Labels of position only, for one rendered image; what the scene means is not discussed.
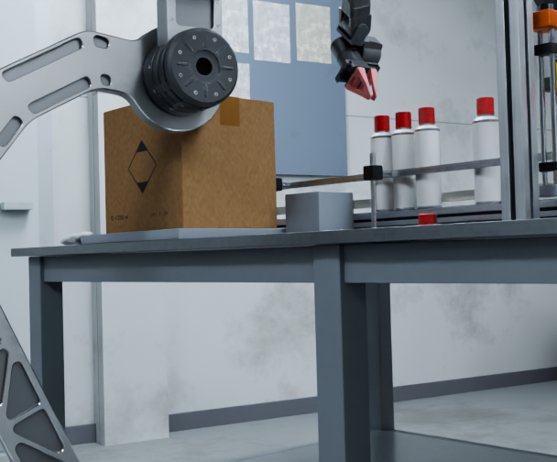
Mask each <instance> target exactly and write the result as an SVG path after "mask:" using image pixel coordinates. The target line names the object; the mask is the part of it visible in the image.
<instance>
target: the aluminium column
mask: <svg viewBox="0 0 557 462"><path fill-rule="evenodd" d="M495 20H496V46H497V99H498V125H499V152H500V180H501V206H502V221H505V220H520V219H537V218H541V217H540V191H539V165H538V139H537V114H536V88H535V62H534V37H533V11H532V0H495Z"/></svg>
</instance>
